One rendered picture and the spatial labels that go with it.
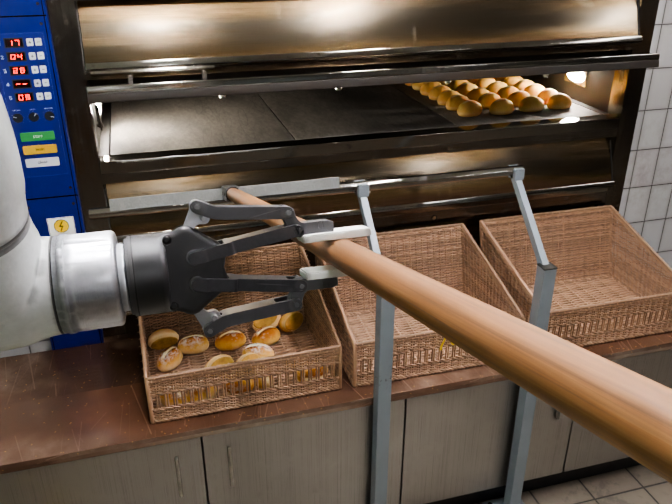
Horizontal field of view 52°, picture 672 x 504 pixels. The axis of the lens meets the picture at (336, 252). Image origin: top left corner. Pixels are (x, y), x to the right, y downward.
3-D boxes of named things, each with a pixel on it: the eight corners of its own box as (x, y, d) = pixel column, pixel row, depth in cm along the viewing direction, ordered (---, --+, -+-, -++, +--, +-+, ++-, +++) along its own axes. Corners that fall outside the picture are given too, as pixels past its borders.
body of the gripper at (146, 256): (120, 227, 67) (216, 217, 69) (131, 312, 68) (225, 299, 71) (117, 237, 60) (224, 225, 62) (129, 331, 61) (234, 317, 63)
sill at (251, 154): (101, 168, 212) (99, 155, 210) (608, 124, 257) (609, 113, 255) (100, 174, 206) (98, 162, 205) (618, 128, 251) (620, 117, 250)
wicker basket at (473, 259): (312, 309, 245) (310, 238, 233) (458, 288, 259) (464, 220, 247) (351, 390, 203) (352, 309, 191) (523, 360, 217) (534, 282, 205)
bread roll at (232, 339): (243, 337, 227) (242, 323, 224) (249, 348, 221) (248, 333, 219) (213, 344, 223) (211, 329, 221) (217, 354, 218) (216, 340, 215)
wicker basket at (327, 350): (140, 334, 230) (129, 260, 218) (304, 309, 245) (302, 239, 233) (148, 427, 188) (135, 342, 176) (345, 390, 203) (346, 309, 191)
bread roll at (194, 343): (208, 342, 224) (207, 327, 222) (210, 353, 218) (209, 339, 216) (177, 346, 222) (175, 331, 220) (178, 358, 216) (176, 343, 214)
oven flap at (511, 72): (88, 103, 183) (91, 98, 201) (659, 67, 228) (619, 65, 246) (86, 94, 182) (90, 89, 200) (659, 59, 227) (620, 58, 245)
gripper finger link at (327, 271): (305, 273, 67) (306, 280, 67) (374, 265, 69) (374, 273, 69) (299, 268, 70) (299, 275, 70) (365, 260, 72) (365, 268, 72)
